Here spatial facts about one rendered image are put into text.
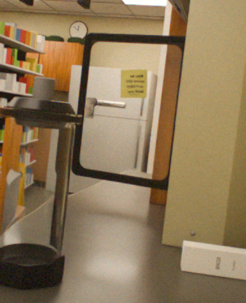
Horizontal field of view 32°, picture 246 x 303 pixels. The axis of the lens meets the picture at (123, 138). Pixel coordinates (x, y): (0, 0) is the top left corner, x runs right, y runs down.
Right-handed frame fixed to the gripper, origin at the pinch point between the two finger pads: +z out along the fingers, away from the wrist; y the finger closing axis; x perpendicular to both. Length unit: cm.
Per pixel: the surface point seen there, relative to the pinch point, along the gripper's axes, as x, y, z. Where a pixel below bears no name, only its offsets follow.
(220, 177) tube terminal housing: -25.7, -23.9, 25.6
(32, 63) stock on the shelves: -469, 233, -37
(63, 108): 2.0, -3.5, 16.3
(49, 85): 0.9, -0.8, 13.5
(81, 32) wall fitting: -578, 210, -102
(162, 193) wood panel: -63, -9, 37
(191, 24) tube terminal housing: -25.8, -15.7, -1.4
